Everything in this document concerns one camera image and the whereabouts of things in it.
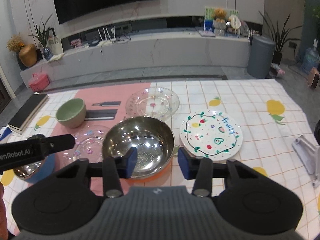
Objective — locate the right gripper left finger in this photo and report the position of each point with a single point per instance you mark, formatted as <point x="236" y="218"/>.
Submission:
<point x="121" y="167"/>

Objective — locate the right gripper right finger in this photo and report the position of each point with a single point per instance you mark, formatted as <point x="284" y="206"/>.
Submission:
<point x="201" y="167"/>

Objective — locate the steel bowl blue base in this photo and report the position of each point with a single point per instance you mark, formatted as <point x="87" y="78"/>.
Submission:
<point x="35" y="172"/>

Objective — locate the clear glass plate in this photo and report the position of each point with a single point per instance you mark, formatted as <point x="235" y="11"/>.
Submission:
<point x="156" y="102"/>
<point x="88" y="145"/>

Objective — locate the steel bowl orange base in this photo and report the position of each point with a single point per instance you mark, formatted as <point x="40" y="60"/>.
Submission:
<point x="152" y="138"/>

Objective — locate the green ceramic bowl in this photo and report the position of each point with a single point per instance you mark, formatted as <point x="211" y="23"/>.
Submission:
<point x="72" y="113"/>

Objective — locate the person left hand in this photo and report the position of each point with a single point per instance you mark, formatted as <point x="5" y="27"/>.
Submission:
<point x="3" y="219"/>

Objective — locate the black book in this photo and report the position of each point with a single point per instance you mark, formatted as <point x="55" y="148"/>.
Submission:
<point x="25" y="114"/>

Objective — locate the fruit pattern white plate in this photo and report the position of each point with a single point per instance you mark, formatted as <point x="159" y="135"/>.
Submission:
<point x="212" y="134"/>

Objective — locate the lemon check tablecloth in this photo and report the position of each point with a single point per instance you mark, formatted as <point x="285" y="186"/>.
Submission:
<point x="269" y="119"/>

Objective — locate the red storage box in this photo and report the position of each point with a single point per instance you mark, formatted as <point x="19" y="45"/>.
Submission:
<point x="38" y="82"/>

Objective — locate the gold vase dried flowers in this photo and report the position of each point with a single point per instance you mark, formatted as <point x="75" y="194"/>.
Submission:
<point x="26" y="53"/>

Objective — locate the green potted plant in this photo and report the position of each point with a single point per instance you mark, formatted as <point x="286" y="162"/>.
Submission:
<point x="42" y="35"/>

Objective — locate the white tv console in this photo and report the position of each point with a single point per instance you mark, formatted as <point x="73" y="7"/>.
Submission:
<point x="177" y="48"/>

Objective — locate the white wifi router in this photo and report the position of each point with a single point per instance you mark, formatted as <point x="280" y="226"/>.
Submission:
<point x="107" y="33"/>

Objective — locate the grey trash bin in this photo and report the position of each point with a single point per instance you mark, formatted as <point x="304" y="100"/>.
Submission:
<point x="261" y="55"/>

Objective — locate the pink small heater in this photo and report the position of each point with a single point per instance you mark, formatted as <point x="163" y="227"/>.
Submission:
<point x="313" y="78"/>

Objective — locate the tall floor plant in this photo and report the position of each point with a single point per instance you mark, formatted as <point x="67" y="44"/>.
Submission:
<point x="279" y="36"/>

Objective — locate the teddy bear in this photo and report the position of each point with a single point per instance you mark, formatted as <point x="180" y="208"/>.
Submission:
<point x="219" y="15"/>

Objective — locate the blue water jug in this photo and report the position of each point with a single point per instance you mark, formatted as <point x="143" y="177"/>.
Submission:
<point x="310" y="60"/>

